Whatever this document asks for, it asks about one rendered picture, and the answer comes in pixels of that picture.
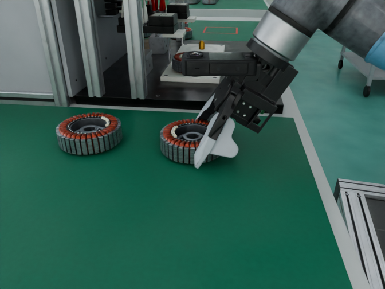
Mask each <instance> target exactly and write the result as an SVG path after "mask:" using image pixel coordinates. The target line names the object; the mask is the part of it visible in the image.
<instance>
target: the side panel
mask: <svg viewBox="0 0 385 289"><path fill-rule="evenodd" d="M0 104H23V105H35V106H59V107H60V106H63V107H69V106H70V104H73V99H72V97H69V96H68V90H67V86H66V80H65V75H64V69H63V65H62V59H61V53H60V47H59V43H58V38H57V32H56V26H55V22H54V16H53V10H52V4H51V0H0Z"/></svg>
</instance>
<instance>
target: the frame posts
mask: <svg viewBox="0 0 385 289"><path fill-rule="evenodd" d="M74 7H75V12H76V19H77V26H78V33H79V37H80V44H81V51H82V59H83V63H84V70H85V77H86V81H87V89H88V96H89V97H94V96H96V97H102V96H103V95H104V94H105V85H104V77H103V69H102V63H101V55H100V46H99V38H98V32H97V24H96V16H95V7H94V2H93V0H74ZM123 11H124V23H125V36H126V43H127V55H128V67H129V79H130V86H131V98H132V99H136V98H140V99H145V98H146V96H147V79H146V62H145V53H144V37H143V20H142V3H141V0H123Z"/></svg>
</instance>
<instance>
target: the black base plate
mask: <svg viewBox="0 0 385 289"><path fill-rule="evenodd" d="M200 41H203V42H204V43H205V44H212V45H225V51H224V52H253V51H252V50H250V49H249V48H248V47H247V46H246V44H247V43H248V41H206V40H184V41H183V43H184V44H199V42H200ZM180 46H181V41H177V40H171V61H172V57H173V56H174V55H176V53H177V51H178V50H179V49H180ZM144 49H149V39H144ZM254 54H255V53H254ZM255 55H256V54H255ZM152 63H153V69H152V70H151V71H150V73H149V74H148V75H147V76H146V79H147V96H146V98H145V99H140V98H136V99H132V98H131V86H130V79H129V73H128V61H127V53H126V54H125V55H124V56H122V57H121V58H120V59H118V60H117V61H116V62H115V63H114V64H112V65H111V66H110V67H109V68H108V69H107V70H105V71H104V72H103V77H104V85H105V94H104V95H103V96H102V97H96V96H94V97H89V96H88V89H87V86H86V87H85V88H84V89H82V90H81V91H80V92H79V93H78V94H76V95H75V98H76V104H86V105H98V106H123V107H147V108H171V109H184V110H201V109H202V108H203V106H204V105H205V104H206V102H207V100H208V99H209V97H210V96H211V94H212V93H213V92H214V90H215V89H216V87H217V86H218V85H219V84H220V83H221V81H222V80H223V79H224V77H225V76H220V81H219V84H217V83H188V82H172V81H161V80H160V77H161V75H162V74H163V72H164V71H165V70H166V68H167V65H168V50H167V51H166V53H165V54H152ZM276 106H277V107H278V108H277V109H276V111H275V112H274V114H282V113H283V108H284V104H283V102H282V98H281V97H280V98H279V99H278V101H277V102H276Z"/></svg>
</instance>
